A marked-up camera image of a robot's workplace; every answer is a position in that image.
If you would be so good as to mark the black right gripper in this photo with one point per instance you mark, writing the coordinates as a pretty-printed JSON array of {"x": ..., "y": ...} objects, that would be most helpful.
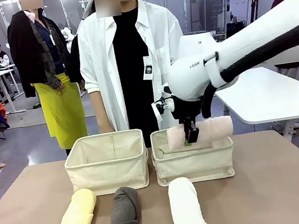
[{"x": 188, "y": 110}]

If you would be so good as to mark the pink towel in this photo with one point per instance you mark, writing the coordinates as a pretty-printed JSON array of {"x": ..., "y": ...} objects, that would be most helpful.
[{"x": 216, "y": 130}]

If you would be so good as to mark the white towel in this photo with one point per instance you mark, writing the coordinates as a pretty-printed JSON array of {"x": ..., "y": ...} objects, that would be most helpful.
[{"x": 185, "y": 210}]

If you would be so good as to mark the person's bare right forearm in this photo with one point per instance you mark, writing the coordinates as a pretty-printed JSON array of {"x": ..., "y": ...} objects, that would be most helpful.
[{"x": 101, "y": 107}]

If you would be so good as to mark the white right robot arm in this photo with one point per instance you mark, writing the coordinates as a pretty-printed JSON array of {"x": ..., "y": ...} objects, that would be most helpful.
[{"x": 253, "y": 36}]

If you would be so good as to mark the person's right hand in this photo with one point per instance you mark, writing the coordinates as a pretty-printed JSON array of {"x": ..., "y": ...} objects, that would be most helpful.
[{"x": 106, "y": 129}]

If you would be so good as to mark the beige fabric basket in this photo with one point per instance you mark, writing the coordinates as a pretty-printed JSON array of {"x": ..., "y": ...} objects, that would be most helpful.
[
  {"x": 193, "y": 164},
  {"x": 105, "y": 174}
]

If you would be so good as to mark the white and black hang tag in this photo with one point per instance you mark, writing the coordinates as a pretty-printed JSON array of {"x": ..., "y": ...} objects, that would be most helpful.
[{"x": 147, "y": 67}]

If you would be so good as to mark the white side table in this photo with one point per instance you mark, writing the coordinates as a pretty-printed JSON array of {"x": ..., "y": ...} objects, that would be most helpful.
[{"x": 269, "y": 95}]

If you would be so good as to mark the person in white shirt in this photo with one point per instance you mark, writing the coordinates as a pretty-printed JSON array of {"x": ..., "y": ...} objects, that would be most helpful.
[{"x": 131, "y": 64}]

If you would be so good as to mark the rolled grey towel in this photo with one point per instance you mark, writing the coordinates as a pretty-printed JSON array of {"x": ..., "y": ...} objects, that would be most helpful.
[{"x": 125, "y": 218}]

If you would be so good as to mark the black monitor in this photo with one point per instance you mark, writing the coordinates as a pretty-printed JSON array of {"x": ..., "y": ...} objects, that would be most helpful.
[{"x": 235, "y": 28}]

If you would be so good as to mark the yellow apron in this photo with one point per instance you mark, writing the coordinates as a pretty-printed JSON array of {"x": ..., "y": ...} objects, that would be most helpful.
[{"x": 63, "y": 110}]

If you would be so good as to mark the light on black stand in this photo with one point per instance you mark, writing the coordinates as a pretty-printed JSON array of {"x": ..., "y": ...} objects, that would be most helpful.
[{"x": 254, "y": 5}]

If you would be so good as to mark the person in yellow apron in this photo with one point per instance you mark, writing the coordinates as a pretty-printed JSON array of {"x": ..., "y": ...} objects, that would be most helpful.
[{"x": 35, "y": 50}]

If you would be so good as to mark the wrist camera on white mount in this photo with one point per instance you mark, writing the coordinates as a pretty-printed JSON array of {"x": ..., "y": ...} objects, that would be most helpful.
[{"x": 164, "y": 106}]

